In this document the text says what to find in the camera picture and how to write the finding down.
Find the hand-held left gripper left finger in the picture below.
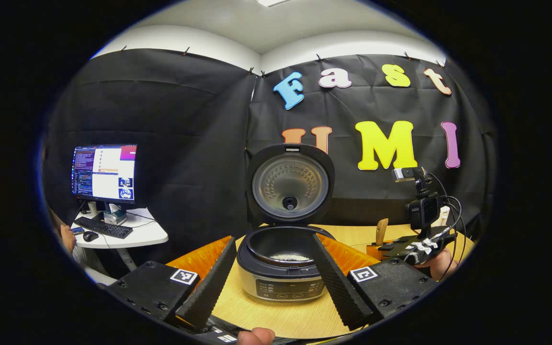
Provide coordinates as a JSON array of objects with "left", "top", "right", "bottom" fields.
[{"left": 108, "top": 235, "right": 237, "bottom": 331}]

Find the black backdrop cloth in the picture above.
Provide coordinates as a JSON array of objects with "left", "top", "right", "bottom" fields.
[{"left": 41, "top": 48, "right": 497, "bottom": 264}]

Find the black keyboard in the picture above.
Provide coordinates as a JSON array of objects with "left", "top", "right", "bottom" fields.
[{"left": 74, "top": 217, "right": 133, "bottom": 239}]

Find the small greenish box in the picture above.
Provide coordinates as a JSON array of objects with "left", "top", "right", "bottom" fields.
[{"left": 103, "top": 204, "right": 127, "bottom": 225}]

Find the computer monitor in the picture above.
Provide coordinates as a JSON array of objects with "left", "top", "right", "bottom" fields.
[{"left": 71, "top": 144, "right": 138, "bottom": 204}]

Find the white side desk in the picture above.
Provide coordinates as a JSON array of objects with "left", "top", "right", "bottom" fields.
[{"left": 70, "top": 207, "right": 169, "bottom": 272}]

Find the dark lidded silver rice cooker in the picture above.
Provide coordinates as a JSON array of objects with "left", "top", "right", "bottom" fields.
[{"left": 236, "top": 143, "right": 335, "bottom": 302}]

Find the white rice heap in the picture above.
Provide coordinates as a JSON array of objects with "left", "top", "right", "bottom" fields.
[{"left": 269, "top": 254, "right": 313, "bottom": 263}]

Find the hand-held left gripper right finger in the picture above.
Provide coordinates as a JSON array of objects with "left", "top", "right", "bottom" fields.
[{"left": 310, "top": 233, "right": 438, "bottom": 331}]

